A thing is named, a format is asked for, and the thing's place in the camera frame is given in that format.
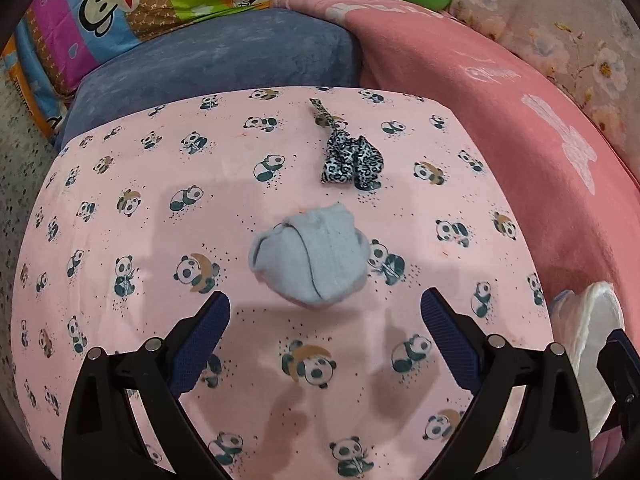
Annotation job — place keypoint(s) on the leopard print sock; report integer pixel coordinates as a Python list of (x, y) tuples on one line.
[(345, 160)]

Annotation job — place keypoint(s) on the pink blanket with white print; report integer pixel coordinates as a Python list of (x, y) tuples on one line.
[(475, 125)]

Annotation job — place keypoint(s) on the round bin with white bag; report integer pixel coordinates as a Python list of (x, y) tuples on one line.
[(590, 325)]

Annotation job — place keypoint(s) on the colourful monkey print quilt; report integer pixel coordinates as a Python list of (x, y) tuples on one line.
[(125, 5)]

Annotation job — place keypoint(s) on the floral quilt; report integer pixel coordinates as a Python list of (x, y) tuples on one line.
[(565, 25)]

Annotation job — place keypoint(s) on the light blue sock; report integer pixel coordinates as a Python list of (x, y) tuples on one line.
[(320, 255)]

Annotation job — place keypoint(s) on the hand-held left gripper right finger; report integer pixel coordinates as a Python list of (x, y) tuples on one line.
[(450, 345)]

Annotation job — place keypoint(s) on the blue velvet cushion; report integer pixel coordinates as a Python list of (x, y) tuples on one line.
[(225, 55)]

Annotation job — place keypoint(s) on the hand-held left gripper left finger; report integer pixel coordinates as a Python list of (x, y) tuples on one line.
[(200, 345)]

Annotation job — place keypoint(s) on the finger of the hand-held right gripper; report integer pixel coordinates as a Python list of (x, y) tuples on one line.
[(622, 375)]

